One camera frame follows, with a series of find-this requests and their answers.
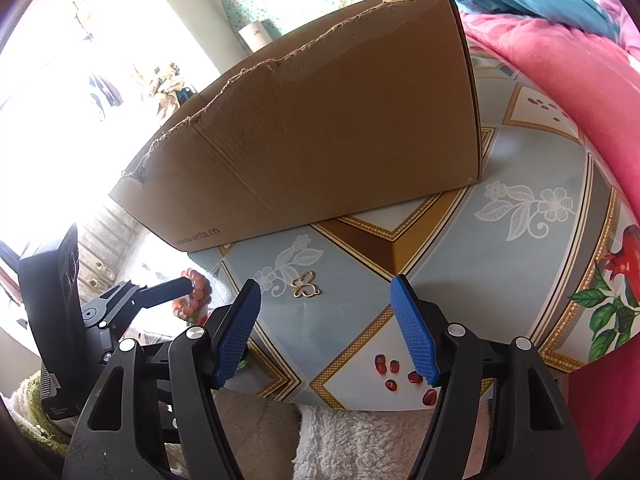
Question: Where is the beige cardboard tube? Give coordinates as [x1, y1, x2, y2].
[238, 20, 276, 54]

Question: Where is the torn cardboard box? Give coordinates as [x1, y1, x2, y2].
[108, 0, 484, 253]

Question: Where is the green edged cream towel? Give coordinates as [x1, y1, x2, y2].
[6, 370, 71, 443]

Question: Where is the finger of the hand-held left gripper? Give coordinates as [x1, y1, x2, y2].
[82, 278, 195, 329]

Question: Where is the metal balcony railing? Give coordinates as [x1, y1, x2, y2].
[77, 205, 146, 302]

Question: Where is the beige cloth pile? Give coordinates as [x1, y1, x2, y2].
[142, 65, 194, 126]

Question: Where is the hanging dark jacket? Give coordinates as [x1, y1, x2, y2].
[90, 72, 124, 121]

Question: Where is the orange bead bracelet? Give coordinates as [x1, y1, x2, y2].
[172, 269, 214, 319]

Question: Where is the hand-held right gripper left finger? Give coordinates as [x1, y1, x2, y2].
[62, 279, 262, 480]

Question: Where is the pink blanket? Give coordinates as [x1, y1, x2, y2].
[460, 0, 640, 480]

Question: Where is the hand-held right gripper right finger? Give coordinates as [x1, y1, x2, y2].
[390, 274, 591, 480]

